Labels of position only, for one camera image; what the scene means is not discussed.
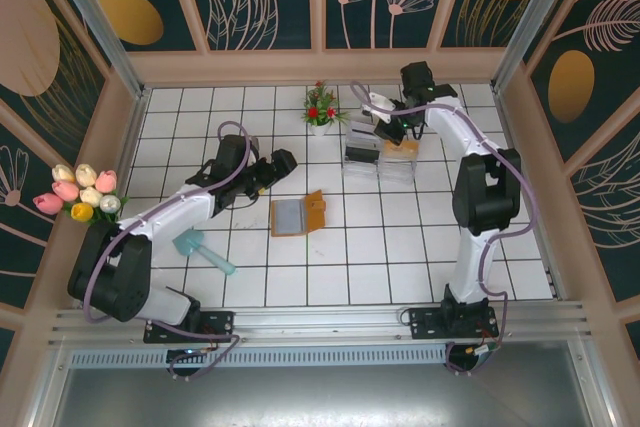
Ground orange card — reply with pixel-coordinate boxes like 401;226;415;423
381;139;420;159

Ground black card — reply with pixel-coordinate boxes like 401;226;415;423
346;143;380;166

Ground clear acrylic card stand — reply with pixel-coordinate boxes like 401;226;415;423
342;116;419;183

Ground teal plastic scoop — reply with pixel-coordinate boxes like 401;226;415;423
172;228;237;277

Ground potted red flower plant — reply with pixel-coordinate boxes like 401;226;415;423
301;79;351;137

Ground pastel tulip bouquet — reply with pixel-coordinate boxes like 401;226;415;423
32;162;130;228

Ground brushed metal sheet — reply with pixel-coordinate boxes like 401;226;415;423
29;339;619;427

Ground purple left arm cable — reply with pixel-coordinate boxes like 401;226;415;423
82;120;251;383

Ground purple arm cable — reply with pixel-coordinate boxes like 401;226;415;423
82;120;251;383
349;79;540;376

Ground aluminium floor rail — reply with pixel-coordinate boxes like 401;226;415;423
492;86;567;299
74;89;151;308

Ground aluminium frame post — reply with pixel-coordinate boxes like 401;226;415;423
492;0;584;93
42;0;151;101

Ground dark wall panel gold oval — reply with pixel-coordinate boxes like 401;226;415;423
69;0;207;53
524;0;640;164

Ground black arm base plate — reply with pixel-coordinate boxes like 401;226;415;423
143;310;236;344
408;304;500;343

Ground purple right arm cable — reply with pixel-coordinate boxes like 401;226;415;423
349;79;540;376

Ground wide aluminium mounting rail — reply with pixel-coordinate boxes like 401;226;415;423
47;299;596;348

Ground white slotted cable duct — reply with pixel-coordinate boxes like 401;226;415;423
69;349;449;369

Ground dark wall panel gold lines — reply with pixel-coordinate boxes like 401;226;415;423
0;0;110;149

